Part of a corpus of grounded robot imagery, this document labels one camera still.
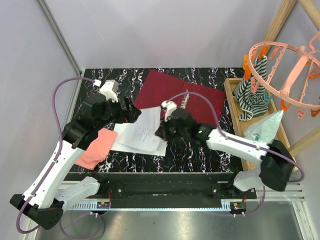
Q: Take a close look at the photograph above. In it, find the wooden tray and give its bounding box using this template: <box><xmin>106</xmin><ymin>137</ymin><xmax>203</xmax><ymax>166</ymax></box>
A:
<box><xmin>223</xmin><ymin>77</ymin><xmax>300</xmax><ymax>174</ymax></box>

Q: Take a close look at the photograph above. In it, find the aluminium frame rail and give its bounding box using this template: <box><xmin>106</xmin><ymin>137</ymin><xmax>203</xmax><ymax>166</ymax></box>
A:
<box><xmin>23</xmin><ymin>0</ymin><xmax>85</xmax><ymax>240</ymax></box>

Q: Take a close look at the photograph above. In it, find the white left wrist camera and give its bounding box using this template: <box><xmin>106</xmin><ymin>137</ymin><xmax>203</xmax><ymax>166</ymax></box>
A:
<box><xmin>99</xmin><ymin>79</ymin><xmax>119</xmax><ymax>103</ymax></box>

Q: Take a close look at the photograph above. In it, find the light teal cloth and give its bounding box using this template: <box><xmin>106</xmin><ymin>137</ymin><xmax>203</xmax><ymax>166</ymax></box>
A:
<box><xmin>244</xmin><ymin>110</ymin><xmax>284</xmax><ymax>144</ymax></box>

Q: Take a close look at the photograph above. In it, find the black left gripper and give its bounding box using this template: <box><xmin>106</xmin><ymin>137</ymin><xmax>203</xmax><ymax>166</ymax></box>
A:
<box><xmin>96</xmin><ymin>95</ymin><xmax>142</xmax><ymax>130</ymax></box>

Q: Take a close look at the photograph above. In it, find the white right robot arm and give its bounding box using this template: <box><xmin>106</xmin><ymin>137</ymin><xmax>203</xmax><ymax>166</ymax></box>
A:
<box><xmin>155</xmin><ymin>108</ymin><xmax>295</xmax><ymax>199</ymax></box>

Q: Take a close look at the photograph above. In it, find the red plastic folder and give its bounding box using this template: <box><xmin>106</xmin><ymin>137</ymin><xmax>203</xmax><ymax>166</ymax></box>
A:
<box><xmin>133</xmin><ymin>69</ymin><xmax>227</xmax><ymax>126</ymax></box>

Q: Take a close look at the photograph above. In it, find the white printed top paper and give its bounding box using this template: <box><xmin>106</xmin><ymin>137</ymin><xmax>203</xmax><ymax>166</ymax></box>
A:
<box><xmin>117</xmin><ymin>106</ymin><xmax>162</xmax><ymax>153</ymax></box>

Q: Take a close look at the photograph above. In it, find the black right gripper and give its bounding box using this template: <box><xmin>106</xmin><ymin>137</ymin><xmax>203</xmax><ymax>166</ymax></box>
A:
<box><xmin>155</xmin><ymin>114</ymin><xmax>189</xmax><ymax>142</ymax></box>

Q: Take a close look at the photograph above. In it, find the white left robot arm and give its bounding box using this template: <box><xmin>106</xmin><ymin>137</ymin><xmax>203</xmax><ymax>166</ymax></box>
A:
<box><xmin>9</xmin><ymin>93</ymin><xmax>142</xmax><ymax>230</ymax></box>

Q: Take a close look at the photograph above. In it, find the white lower paper sheet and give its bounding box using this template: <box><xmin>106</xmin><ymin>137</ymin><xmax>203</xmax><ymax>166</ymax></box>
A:
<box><xmin>111</xmin><ymin>123</ymin><xmax>167</xmax><ymax>157</ymax></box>

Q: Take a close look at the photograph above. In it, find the pink folded cloth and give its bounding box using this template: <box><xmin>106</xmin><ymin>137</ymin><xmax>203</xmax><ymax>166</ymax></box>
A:
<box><xmin>75</xmin><ymin>128</ymin><xmax>118</xmax><ymax>170</ymax></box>

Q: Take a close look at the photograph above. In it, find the pink round clip hanger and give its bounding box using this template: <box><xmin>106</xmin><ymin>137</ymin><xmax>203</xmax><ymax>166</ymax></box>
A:
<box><xmin>243</xmin><ymin>32</ymin><xmax>320</xmax><ymax>119</ymax></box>

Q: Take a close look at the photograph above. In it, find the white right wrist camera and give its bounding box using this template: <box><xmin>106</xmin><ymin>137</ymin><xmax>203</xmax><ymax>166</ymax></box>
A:
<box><xmin>160</xmin><ymin>100</ymin><xmax>177</xmax><ymax>122</ymax></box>

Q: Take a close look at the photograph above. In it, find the striped sock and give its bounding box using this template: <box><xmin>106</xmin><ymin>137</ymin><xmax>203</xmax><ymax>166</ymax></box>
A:
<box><xmin>232</xmin><ymin>71</ymin><xmax>268</xmax><ymax>121</ymax></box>

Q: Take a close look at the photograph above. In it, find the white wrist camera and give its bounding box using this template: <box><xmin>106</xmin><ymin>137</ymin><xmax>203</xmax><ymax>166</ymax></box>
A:
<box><xmin>160</xmin><ymin>100</ymin><xmax>177</xmax><ymax>122</ymax></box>
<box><xmin>99</xmin><ymin>79</ymin><xmax>119</xmax><ymax>103</ymax></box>

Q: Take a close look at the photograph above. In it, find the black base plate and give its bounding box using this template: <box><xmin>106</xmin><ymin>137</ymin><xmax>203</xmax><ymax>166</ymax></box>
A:
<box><xmin>86</xmin><ymin>172</ymin><xmax>257</xmax><ymax>210</ymax></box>

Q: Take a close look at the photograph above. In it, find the wooden rack frame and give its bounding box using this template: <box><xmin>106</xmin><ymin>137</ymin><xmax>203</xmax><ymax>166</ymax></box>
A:
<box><xmin>262</xmin><ymin>0</ymin><xmax>320</xmax><ymax>156</ymax></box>

